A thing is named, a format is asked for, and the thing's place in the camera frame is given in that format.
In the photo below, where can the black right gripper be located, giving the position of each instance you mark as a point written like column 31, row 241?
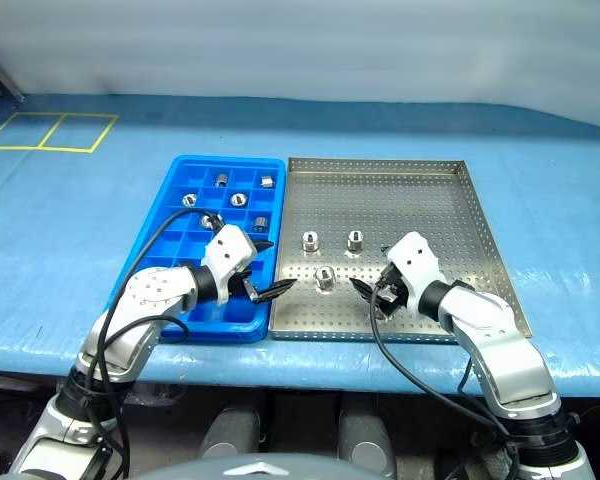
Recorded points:
column 392, row 290

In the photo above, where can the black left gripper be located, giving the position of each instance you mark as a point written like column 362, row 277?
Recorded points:
column 240, row 285

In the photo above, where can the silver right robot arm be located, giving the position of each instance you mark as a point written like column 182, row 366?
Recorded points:
column 505, row 350

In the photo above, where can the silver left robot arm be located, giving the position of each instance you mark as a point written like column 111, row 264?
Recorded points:
column 150, row 295

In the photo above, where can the blue compartment tray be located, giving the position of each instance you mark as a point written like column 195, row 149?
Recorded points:
column 180, row 250

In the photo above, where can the perforated metal tray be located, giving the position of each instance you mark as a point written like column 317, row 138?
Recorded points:
column 405, row 200

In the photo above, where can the grey rounded shape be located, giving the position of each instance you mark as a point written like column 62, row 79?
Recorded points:
column 365, row 440
column 230, row 432

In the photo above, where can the grey cover with emblem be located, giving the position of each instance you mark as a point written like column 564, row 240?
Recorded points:
column 260, row 469

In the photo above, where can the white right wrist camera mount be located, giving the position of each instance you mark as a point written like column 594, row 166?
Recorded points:
column 415, row 260

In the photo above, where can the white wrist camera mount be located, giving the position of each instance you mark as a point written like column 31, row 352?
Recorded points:
column 227, row 252
column 415, row 260

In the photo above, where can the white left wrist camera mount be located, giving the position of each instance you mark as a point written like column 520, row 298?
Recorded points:
column 227, row 252

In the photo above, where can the grey metal frame bar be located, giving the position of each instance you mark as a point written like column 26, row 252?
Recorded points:
column 2, row 75

